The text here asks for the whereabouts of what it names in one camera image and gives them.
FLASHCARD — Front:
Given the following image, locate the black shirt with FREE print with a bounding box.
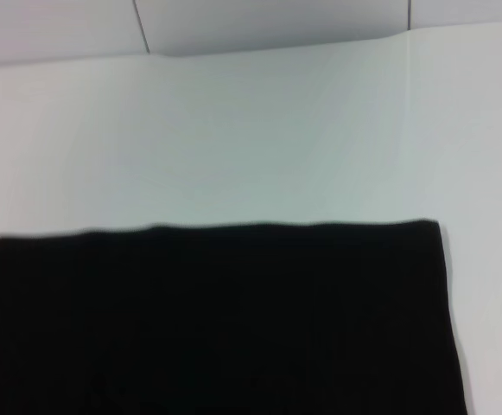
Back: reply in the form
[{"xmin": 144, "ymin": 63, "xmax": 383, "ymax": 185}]
[{"xmin": 0, "ymin": 219, "xmax": 467, "ymax": 415}]

